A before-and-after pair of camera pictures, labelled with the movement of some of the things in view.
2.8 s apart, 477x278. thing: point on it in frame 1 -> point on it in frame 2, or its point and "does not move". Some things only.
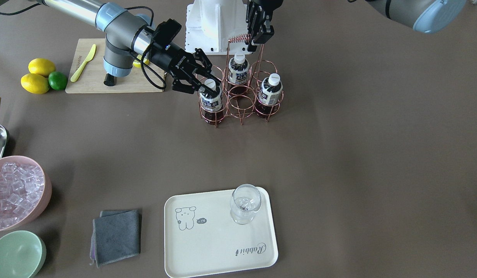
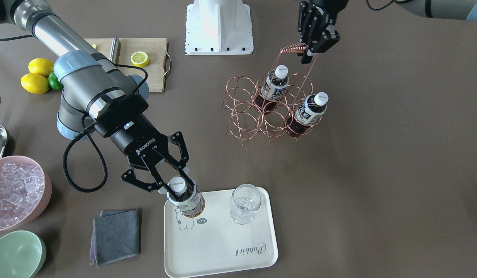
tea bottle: x=267 y=104 -> x=308 y=114
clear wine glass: x=246 y=199 does not move
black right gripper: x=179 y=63 -> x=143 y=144
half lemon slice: x=137 y=64 does not move
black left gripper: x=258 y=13 -> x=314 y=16
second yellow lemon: x=34 y=83 does not move
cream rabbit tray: x=202 y=238 does not move
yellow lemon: x=41 y=66 does not move
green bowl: x=17 y=254 does not move
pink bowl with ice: x=21 y=189 does not move
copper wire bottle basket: x=247 y=88 -> x=276 y=103
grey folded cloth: x=116 y=235 does not move
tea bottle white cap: x=211 y=103 -> x=178 y=185
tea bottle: x=238 y=68 -> x=273 y=89
